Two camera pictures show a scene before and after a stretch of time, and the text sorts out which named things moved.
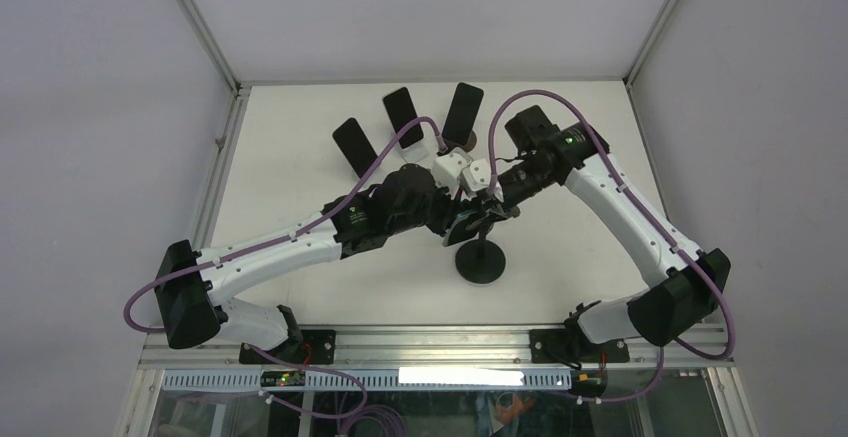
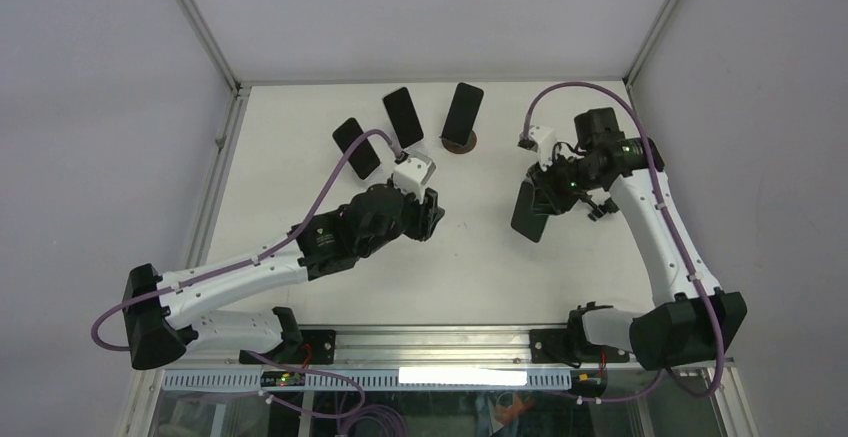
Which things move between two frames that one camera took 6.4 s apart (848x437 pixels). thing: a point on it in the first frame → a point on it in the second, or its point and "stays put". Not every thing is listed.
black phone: x=401 y=111 stays put
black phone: x=355 y=145 stays put
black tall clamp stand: x=481 y=261 → x=601 y=203
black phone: x=462 y=113 stays put
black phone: x=465 y=226 → x=524 y=219
